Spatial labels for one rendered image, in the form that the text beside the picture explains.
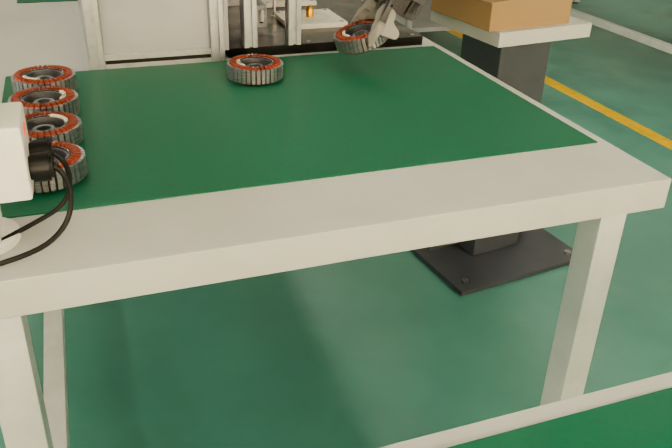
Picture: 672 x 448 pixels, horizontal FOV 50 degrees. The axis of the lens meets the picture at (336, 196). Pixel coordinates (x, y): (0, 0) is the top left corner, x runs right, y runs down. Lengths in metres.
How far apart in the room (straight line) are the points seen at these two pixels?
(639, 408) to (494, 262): 1.61
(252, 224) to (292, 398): 0.89
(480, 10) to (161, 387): 1.24
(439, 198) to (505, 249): 1.38
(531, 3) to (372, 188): 1.09
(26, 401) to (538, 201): 0.73
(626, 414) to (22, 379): 0.70
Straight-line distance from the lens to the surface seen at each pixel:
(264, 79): 1.43
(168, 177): 1.06
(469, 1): 2.00
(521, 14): 2.00
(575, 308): 1.29
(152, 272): 0.89
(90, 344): 2.00
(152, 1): 1.56
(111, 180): 1.07
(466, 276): 2.21
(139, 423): 1.75
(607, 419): 0.70
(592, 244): 1.22
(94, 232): 0.94
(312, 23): 1.79
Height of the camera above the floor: 1.20
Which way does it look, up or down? 27 degrees down
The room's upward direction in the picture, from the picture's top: 2 degrees clockwise
